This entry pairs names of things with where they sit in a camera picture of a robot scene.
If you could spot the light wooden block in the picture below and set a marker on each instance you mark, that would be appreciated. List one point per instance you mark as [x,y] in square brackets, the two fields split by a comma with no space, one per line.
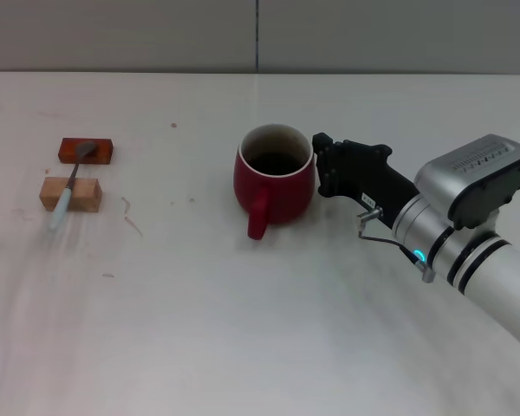
[86,190]

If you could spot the red ceramic cup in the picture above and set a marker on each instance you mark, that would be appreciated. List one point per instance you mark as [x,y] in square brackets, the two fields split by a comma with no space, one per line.
[281,195]

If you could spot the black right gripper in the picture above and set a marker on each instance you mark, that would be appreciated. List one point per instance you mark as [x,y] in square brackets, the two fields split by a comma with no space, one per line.
[372,173]

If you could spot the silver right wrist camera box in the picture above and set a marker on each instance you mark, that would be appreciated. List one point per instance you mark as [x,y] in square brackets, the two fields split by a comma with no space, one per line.
[476,177]

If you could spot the reddish brown wooden block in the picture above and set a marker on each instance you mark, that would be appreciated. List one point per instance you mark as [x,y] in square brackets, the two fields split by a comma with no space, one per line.
[105,151]

